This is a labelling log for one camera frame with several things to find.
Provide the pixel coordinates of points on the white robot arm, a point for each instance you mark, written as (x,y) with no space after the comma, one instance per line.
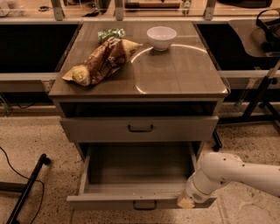
(219,169)

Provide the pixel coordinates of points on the grey top drawer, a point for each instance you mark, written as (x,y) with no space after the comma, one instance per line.
(139,129)

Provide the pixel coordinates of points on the white ceramic bowl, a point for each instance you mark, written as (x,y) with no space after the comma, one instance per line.
(161,37)

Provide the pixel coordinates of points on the brown yellow chip bag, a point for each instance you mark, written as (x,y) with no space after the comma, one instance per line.
(102,62)

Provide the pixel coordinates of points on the green snack bag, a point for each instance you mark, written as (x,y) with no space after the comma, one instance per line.
(104,35)

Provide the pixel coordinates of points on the black tripod stand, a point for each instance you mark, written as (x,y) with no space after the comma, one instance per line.
(247,116)

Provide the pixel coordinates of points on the black cabinet caster wheel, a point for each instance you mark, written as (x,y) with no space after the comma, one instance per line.
(217,141)

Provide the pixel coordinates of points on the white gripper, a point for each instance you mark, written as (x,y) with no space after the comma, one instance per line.
(194,192)

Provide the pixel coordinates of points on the grey drawer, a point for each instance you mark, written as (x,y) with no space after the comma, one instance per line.
(139,129)
(134,176)

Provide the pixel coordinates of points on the black headphones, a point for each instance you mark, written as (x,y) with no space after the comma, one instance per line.
(271,31)

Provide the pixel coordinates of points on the black metal stand leg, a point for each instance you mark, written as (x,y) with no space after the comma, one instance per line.
(23,189)

